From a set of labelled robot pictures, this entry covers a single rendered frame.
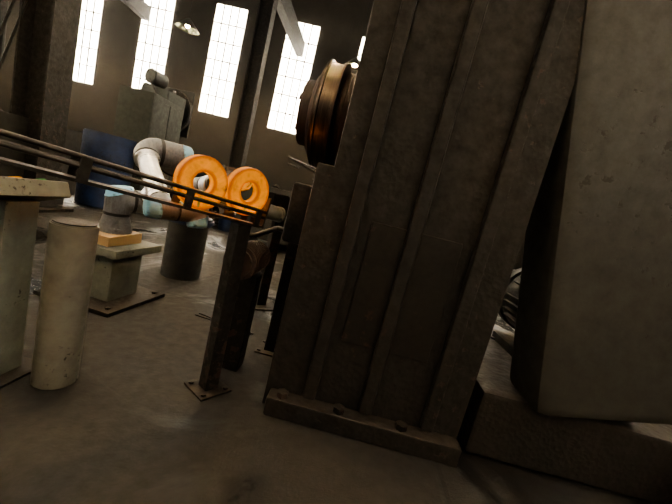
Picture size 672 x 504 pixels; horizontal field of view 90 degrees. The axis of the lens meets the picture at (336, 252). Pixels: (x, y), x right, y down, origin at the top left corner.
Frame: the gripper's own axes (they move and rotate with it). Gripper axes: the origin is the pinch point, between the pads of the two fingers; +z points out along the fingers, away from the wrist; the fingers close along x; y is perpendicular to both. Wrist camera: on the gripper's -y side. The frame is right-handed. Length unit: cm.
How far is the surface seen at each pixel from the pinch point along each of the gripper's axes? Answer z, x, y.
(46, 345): -37, -42, -52
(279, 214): 0.0, 14.2, -7.9
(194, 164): 1.4, -19.5, 2.2
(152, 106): -343, 114, 149
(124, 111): -373, 94, 143
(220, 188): 0.2, -10.3, -2.8
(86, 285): -32, -34, -34
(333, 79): 8, 33, 47
